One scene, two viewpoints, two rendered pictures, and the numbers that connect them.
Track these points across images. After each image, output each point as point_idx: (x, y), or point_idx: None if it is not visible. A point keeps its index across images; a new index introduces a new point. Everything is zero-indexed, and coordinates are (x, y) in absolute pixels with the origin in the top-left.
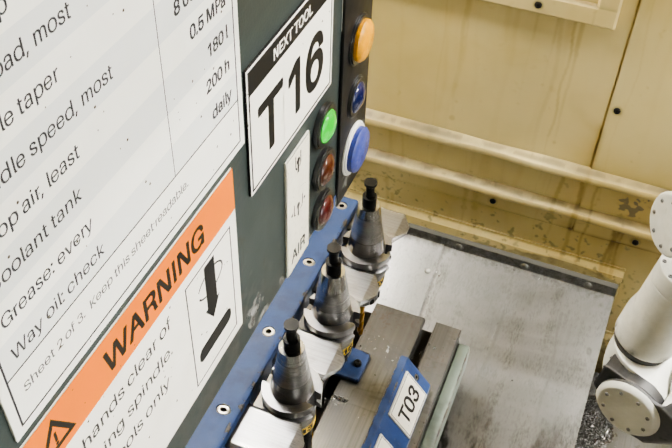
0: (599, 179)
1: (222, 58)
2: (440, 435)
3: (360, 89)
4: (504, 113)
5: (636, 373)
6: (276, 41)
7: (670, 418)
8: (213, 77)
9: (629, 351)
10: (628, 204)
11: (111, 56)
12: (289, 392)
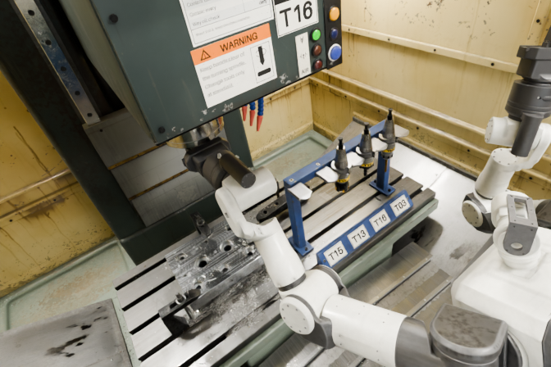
0: None
1: None
2: (413, 224)
3: (334, 30)
4: (475, 111)
5: (478, 200)
6: None
7: (486, 218)
8: None
9: (477, 190)
10: None
11: None
12: (338, 163)
